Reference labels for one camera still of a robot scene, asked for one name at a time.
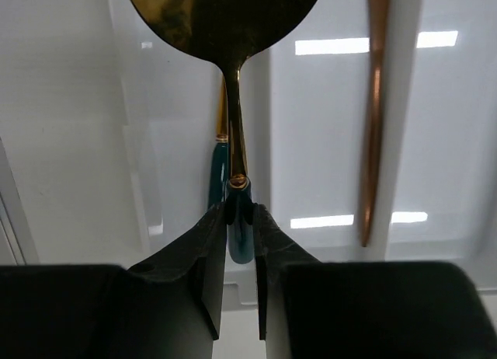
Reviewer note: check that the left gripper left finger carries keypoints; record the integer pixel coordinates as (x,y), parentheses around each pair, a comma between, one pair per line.
(198,256)

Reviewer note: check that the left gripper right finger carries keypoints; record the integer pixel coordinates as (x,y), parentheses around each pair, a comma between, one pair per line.
(274,252)

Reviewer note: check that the rose gold knife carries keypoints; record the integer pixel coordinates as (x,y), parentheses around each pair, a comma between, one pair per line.
(378,12)

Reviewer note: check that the white cutlery tray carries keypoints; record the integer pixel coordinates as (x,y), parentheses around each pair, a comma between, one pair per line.
(107,133)

